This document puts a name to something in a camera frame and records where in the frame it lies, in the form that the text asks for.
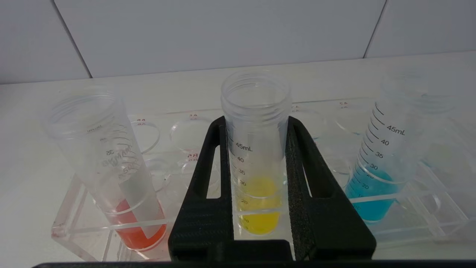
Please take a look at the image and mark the yellow pigment test tube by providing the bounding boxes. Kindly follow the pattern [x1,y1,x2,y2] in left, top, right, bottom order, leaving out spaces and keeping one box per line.
[221,70,293,236]

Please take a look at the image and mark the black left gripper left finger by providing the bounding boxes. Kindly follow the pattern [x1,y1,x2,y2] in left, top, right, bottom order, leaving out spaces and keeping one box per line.
[168,116,235,261]

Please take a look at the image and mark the red pigment test tube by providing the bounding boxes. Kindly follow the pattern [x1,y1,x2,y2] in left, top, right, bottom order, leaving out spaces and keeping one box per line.
[44,87,167,251]

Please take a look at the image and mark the blue pigment test tube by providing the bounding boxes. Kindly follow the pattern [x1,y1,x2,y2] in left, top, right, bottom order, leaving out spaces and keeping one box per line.
[345,71,458,223]

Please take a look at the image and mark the clear acrylic test tube rack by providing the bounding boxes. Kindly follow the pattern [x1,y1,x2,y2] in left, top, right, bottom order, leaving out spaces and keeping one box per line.
[51,98,476,261]

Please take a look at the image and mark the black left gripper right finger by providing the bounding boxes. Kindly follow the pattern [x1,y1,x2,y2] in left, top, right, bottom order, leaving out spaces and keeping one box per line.
[286,116,377,260]

